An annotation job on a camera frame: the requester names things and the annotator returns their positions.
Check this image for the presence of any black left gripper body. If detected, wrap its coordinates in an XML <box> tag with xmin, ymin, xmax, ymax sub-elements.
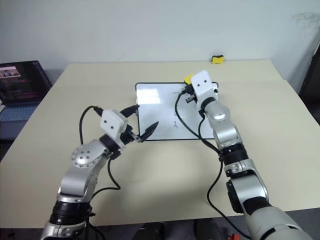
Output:
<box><xmin>120</xmin><ymin>125</ymin><xmax>144</xmax><ymax>144</ymax></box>

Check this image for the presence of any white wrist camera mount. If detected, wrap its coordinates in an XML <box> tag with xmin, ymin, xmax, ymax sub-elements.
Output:
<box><xmin>100</xmin><ymin>109</ymin><xmax>129</xmax><ymax>140</ymax></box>
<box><xmin>190</xmin><ymin>70</ymin><xmax>219</xmax><ymax>105</ymax></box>

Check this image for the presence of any dark rounded shape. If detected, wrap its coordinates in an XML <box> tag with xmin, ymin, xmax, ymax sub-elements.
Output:
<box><xmin>136</xmin><ymin>220</ymin><xmax>166</xmax><ymax>240</ymax></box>

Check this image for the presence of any open dark laptop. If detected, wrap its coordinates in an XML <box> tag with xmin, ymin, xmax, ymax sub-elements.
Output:
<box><xmin>0</xmin><ymin>60</ymin><xmax>53</xmax><ymax>140</ymax></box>

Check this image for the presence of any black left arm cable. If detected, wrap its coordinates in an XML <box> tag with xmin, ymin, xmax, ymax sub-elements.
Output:
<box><xmin>79</xmin><ymin>105</ymin><xmax>122</xmax><ymax>240</ymax></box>

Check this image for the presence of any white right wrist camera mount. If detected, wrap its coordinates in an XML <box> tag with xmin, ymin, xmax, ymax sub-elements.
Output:
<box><xmin>190</xmin><ymin>70</ymin><xmax>219</xmax><ymax>105</ymax></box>

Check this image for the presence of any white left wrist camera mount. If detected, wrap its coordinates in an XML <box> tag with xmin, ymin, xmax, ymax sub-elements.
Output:
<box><xmin>100</xmin><ymin>109</ymin><xmax>129</xmax><ymax>140</ymax></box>

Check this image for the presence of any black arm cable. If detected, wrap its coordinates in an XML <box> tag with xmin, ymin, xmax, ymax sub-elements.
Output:
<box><xmin>79</xmin><ymin>105</ymin><xmax>122</xmax><ymax>240</ymax></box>
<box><xmin>174</xmin><ymin>88</ymin><xmax>252</xmax><ymax>240</ymax></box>

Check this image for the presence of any dark chair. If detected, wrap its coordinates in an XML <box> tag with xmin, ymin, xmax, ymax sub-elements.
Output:
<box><xmin>298</xmin><ymin>44</ymin><xmax>320</xmax><ymax>121</ymax></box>

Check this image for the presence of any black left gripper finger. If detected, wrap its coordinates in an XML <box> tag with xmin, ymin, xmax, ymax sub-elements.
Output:
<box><xmin>119</xmin><ymin>105</ymin><xmax>140</xmax><ymax>119</ymax></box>
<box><xmin>139</xmin><ymin>121</ymin><xmax>160</xmax><ymax>144</ymax></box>

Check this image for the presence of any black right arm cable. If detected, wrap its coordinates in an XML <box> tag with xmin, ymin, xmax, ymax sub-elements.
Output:
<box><xmin>174</xmin><ymin>88</ymin><xmax>252</xmax><ymax>240</ymax></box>

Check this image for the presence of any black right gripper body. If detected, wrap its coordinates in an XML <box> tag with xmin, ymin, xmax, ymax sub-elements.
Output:
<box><xmin>185</xmin><ymin>91</ymin><xmax>199</xmax><ymax>104</ymax></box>

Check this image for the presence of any yellow and black eraser block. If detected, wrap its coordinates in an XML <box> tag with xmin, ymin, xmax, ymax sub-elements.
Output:
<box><xmin>211</xmin><ymin>53</ymin><xmax>225</xmax><ymax>65</ymax></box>

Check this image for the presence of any white whiteboard with black frame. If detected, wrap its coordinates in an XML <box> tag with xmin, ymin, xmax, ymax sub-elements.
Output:
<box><xmin>134</xmin><ymin>81</ymin><xmax>221</xmax><ymax>142</ymax></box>

